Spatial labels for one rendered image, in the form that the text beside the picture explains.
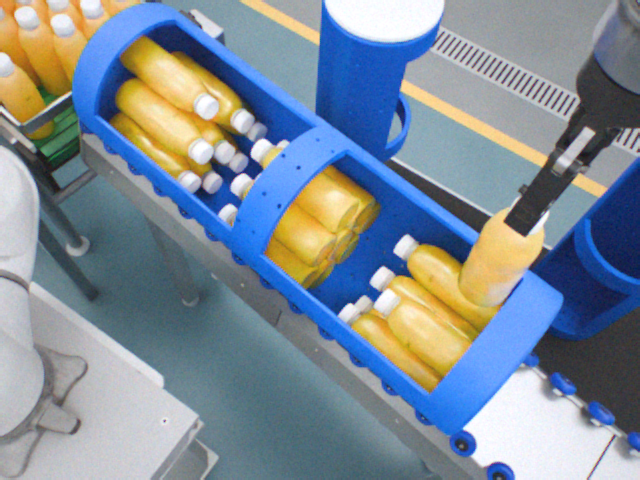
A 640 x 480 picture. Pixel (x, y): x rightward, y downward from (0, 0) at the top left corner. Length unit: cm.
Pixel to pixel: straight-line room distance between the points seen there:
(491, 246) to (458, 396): 25
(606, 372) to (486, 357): 133
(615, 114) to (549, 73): 246
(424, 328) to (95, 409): 51
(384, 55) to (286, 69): 135
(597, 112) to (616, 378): 170
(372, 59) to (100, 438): 97
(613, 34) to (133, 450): 79
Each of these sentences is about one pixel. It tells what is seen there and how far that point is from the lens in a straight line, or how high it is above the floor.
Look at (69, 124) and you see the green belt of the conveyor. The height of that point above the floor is 90.
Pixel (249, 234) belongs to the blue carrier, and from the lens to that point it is 95.
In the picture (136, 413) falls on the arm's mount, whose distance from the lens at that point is 96.
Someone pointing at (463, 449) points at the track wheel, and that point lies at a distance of 108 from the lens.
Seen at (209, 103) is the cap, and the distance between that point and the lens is 108.
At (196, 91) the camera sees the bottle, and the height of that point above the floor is 118.
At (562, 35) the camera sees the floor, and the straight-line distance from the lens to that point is 316.
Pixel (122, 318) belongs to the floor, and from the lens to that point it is 219.
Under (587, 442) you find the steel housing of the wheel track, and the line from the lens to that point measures 120.
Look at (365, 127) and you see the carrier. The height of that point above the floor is 73.
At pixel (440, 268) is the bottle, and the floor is 114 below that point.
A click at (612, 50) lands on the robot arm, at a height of 169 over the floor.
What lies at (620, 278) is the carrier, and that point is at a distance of 173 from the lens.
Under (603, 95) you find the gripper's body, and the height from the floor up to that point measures 165.
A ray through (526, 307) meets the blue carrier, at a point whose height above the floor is 123.
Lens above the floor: 200
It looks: 63 degrees down
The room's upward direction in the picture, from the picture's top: 7 degrees clockwise
